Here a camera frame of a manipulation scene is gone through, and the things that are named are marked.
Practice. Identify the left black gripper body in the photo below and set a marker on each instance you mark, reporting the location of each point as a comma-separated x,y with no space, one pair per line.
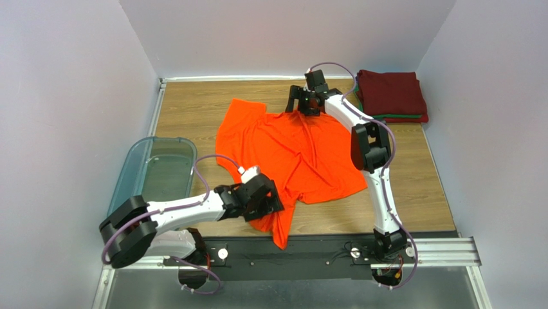
269,201

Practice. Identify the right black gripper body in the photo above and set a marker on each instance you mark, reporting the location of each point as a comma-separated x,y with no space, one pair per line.
300,99

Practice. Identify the orange t-shirt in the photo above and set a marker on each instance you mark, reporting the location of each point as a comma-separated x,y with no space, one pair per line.
308,158

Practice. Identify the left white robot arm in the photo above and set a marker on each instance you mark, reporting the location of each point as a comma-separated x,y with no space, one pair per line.
136,227

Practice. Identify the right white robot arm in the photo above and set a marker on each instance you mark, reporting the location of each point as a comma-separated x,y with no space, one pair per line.
371,154

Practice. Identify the folded maroon t-shirt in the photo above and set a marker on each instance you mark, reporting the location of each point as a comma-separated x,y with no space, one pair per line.
391,93

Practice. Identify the clear blue plastic bin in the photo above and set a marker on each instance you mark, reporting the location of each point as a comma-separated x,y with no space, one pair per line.
156,168

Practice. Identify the folded red t-shirt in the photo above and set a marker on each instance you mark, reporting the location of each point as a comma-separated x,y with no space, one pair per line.
404,118

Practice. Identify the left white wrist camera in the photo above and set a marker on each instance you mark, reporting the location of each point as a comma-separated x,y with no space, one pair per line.
247,174

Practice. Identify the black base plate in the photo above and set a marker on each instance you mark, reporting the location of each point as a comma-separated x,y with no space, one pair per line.
306,257

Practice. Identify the aluminium frame rail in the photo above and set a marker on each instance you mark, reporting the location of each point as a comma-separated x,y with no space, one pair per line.
444,275

